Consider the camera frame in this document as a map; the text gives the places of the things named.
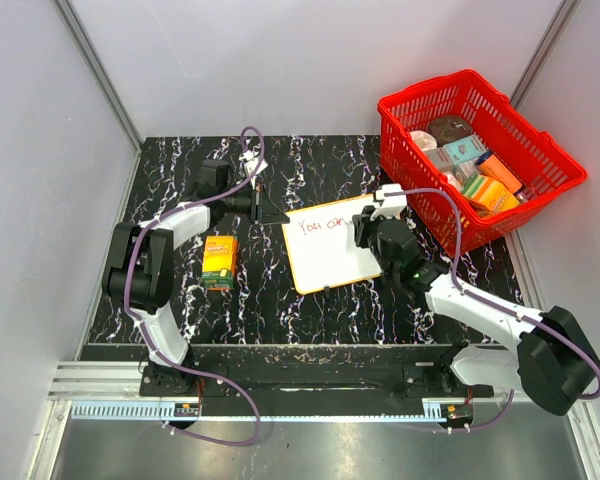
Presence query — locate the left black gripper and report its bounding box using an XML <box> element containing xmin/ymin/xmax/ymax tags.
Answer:
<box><xmin>221</xmin><ymin>181</ymin><xmax>290</xmax><ymax>227</ymax></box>

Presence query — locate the yellow framed whiteboard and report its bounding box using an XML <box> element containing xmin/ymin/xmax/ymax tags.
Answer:
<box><xmin>282</xmin><ymin>193</ymin><xmax>381</xmax><ymax>295</ymax></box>

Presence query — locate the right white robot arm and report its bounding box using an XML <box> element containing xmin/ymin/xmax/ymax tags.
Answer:
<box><xmin>353</xmin><ymin>206</ymin><xmax>600</xmax><ymax>416</ymax></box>

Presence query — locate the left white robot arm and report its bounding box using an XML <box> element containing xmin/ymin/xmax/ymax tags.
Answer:
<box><xmin>102</xmin><ymin>157</ymin><xmax>289</xmax><ymax>396</ymax></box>

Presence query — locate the orange sponge package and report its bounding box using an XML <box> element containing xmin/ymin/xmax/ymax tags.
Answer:
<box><xmin>201</xmin><ymin>236</ymin><xmax>238</xmax><ymax>291</ymax></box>

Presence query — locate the pink round container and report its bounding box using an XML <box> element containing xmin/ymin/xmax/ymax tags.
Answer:
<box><xmin>409</xmin><ymin>130</ymin><xmax>438</xmax><ymax>152</ymax></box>

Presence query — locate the teal box in basket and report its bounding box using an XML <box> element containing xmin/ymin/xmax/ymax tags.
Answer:
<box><xmin>443</xmin><ymin>134</ymin><xmax>487</xmax><ymax>165</ymax></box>

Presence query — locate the brown round lid container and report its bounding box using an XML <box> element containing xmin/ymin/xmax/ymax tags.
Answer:
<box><xmin>427</xmin><ymin>114</ymin><xmax>473</xmax><ymax>147</ymax></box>

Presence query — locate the yellow sponge pack in basket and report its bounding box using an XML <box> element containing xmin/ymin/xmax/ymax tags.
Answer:
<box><xmin>462</xmin><ymin>173</ymin><xmax>520</xmax><ymax>214</ymax></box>

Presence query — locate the red plastic shopping basket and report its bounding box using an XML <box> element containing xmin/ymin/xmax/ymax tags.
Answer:
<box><xmin>377</xmin><ymin>69</ymin><xmax>587</xmax><ymax>249</ymax></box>

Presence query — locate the orange bottle blue cap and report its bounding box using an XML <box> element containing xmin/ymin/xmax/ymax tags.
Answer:
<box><xmin>475</xmin><ymin>150</ymin><xmax>523</xmax><ymax>194</ymax></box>

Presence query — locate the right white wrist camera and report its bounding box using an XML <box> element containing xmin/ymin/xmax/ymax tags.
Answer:
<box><xmin>371</xmin><ymin>184</ymin><xmax>407</xmax><ymax>221</ymax></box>

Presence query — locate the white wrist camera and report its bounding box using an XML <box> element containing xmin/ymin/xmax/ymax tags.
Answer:
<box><xmin>371</xmin><ymin>184</ymin><xmax>407</xmax><ymax>221</ymax></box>
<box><xmin>239</xmin><ymin>151</ymin><xmax>268</xmax><ymax>176</ymax></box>

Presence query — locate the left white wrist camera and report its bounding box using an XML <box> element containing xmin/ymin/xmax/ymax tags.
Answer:
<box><xmin>239</xmin><ymin>151</ymin><xmax>268</xmax><ymax>176</ymax></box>

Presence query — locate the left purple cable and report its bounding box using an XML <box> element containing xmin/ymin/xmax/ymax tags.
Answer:
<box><xmin>124</xmin><ymin>125</ymin><xmax>266</xmax><ymax>446</ymax></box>

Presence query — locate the purple cable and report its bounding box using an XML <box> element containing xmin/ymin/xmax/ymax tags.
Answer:
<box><xmin>124</xmin><ymin>125</ymin><xmax>266</xmax><ymax>446</ymax></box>
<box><xmin>379</xmin><ymin>187</ymin><xmax>600</xmax><ymax>434</ymax></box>

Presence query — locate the aluminium front rail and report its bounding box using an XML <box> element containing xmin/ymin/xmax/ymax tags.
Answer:
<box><xmin>47</xmin><ymin>362</ymin><xmax>594</xmax><ymax>424</ymax></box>

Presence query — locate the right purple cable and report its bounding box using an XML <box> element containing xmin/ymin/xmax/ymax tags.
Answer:
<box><xmin>379</xmin><ymin>187</ymin><xmax>600</xmax><ymax>434</ymax></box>

